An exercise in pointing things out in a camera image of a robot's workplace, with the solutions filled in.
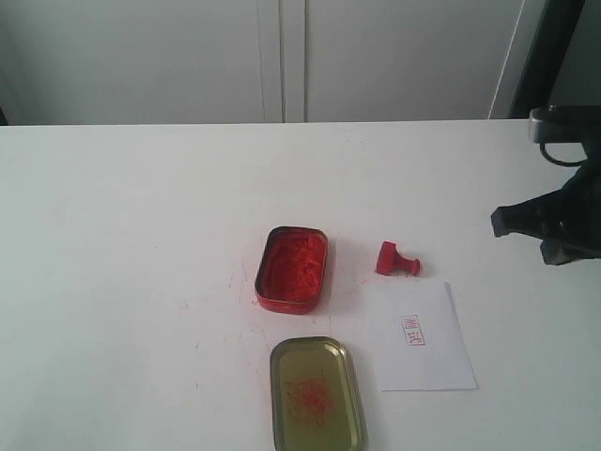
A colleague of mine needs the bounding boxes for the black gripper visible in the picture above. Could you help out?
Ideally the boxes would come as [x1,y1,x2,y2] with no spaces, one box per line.
[490,158,600,266]

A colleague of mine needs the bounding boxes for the red stamp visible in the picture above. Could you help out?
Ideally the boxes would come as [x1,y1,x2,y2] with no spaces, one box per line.
[376,241,421,276]

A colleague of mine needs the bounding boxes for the white paper sheet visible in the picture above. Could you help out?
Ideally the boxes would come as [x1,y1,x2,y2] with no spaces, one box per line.
[362,277,478,392]

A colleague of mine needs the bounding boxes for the red ink pad tin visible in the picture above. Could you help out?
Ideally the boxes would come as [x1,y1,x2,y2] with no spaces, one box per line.
[254,225,329,315]

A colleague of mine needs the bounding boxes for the gold tin lid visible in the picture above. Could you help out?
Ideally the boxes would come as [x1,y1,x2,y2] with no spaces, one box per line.
[270,336,365,450]

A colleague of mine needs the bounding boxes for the white cabinet doors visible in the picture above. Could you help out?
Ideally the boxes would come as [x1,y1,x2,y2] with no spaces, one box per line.
[1,1,544,125]

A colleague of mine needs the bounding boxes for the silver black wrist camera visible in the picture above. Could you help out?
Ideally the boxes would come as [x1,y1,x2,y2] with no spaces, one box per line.
[529,105,600,144]

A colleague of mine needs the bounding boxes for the dark vertical post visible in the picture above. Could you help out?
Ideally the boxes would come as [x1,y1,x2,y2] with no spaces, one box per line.
[508,0,586,119]

